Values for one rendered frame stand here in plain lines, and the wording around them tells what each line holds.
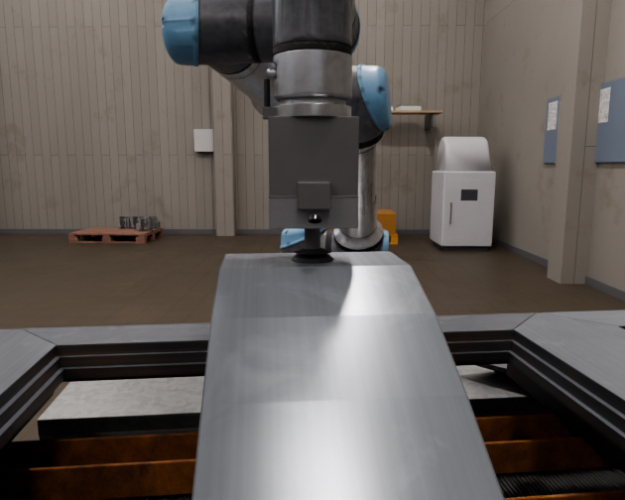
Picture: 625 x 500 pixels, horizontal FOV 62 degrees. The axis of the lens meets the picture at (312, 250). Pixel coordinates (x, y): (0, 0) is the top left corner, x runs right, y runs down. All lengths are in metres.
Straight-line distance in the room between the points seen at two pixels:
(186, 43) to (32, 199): 9.26
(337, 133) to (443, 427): 0.27
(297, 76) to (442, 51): 8.52
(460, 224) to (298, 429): 6.79
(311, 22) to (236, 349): 0.29
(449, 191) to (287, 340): 6.66
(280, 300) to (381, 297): 0.09
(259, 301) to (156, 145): 8.59
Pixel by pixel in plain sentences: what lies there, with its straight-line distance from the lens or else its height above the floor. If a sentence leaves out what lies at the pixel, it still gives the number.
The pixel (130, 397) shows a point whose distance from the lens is 1.10.
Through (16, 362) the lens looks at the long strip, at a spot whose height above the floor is 0.86.
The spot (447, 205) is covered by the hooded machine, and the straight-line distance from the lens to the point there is 7.03.
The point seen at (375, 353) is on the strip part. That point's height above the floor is 0.99.
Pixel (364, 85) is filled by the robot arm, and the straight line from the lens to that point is 0.95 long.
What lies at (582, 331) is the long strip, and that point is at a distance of 0.94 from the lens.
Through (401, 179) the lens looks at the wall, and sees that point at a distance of 8.69.
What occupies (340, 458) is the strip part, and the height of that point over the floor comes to 0.95.
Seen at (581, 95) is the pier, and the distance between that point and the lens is 5.49.
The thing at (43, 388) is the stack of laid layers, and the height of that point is 0.83.
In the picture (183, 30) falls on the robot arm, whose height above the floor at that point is 1.27.
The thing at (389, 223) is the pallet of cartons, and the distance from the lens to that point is 7.56.
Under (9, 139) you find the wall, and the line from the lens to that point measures 9.98.
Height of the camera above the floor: 1.12
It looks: 9 degrees down
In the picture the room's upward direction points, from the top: straight up
